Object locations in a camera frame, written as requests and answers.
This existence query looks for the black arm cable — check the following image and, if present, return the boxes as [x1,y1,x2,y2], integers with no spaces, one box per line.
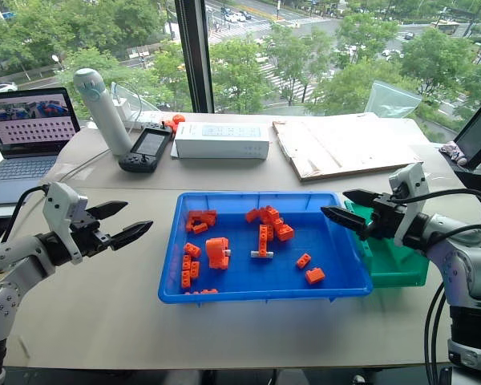
[390,187,481,238]
[0,184,50,244]

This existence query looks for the black window frame post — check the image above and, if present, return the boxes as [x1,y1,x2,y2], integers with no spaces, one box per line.
[173,0,216,115]

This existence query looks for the green plastic bin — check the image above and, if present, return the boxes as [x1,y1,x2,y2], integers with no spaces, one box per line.
[343,198,430,290]

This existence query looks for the blue plastic tray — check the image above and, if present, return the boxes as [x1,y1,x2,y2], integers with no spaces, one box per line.
[157,191,374,308]

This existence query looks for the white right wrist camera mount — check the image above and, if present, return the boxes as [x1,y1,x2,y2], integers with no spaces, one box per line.
[387,161,430,248]

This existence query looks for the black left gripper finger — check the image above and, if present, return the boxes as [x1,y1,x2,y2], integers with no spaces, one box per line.
[111,219,155,252]
[85,201,129,221]

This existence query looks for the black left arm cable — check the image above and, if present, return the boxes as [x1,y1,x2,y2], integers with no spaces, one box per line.
[0,184,50,244]

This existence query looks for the long orange studded brick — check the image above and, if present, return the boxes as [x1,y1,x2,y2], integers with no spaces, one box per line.
[257,224,275,253]

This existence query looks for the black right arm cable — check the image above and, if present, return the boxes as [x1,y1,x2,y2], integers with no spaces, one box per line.
[390,187,481,238]

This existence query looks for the white cable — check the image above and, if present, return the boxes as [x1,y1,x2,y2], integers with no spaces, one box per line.
[59,147,114,184]

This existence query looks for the orange round toy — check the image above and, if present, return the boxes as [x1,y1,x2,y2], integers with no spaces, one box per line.
[163,113,186,132]

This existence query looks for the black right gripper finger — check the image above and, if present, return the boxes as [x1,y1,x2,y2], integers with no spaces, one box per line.
[342,188,382,209]
[320,205,371,242]

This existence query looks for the pile of orange building bricks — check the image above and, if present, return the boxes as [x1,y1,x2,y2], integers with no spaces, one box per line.
[245,205,295,243]

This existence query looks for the black handheld game controller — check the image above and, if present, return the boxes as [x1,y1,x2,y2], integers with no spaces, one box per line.
[117,121,175,175]

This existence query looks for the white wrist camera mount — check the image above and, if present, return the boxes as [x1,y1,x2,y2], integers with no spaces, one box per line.
[42,181,89,265]
[387,161,430,248]

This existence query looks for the grey laptop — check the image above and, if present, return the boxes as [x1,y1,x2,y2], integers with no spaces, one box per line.
[0,87,82,208]

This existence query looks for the white cylindrical device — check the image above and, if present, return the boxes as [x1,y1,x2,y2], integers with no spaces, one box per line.
[72,67,134,157]

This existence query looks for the clear plastic bag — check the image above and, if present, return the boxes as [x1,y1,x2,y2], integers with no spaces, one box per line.
[363,79,424,120]

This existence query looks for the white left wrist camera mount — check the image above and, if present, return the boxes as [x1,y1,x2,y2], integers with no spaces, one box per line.
[42,181,89,265]

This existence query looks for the white cardboard box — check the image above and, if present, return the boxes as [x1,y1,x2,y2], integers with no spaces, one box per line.
[169,121,271,160]

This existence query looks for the big orange block with white pin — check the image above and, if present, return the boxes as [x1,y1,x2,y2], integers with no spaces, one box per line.
[204,237,232,271]

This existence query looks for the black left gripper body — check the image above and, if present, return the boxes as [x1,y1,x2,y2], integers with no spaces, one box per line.
[69,217,115,258]

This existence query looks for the orange plastic building brick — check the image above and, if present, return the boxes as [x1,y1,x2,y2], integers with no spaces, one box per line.
[305,267,327,286]

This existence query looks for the brown flat board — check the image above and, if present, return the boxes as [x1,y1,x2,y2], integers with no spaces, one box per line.
[272,115,425,183]

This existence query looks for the black lower body cables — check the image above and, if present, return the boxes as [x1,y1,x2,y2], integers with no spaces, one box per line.
[423,280,451,385]

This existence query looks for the white power strip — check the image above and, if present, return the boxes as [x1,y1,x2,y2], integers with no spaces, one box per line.
[111,97,178,132]

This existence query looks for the black monitor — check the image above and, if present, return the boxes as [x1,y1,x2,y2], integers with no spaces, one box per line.
[451,85,481,170]

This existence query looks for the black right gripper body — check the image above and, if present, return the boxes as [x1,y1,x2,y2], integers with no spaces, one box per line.
[366,192,410,241]

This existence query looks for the purple crumpled cloth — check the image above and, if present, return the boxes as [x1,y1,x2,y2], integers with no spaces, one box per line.
[438,140,471,166]

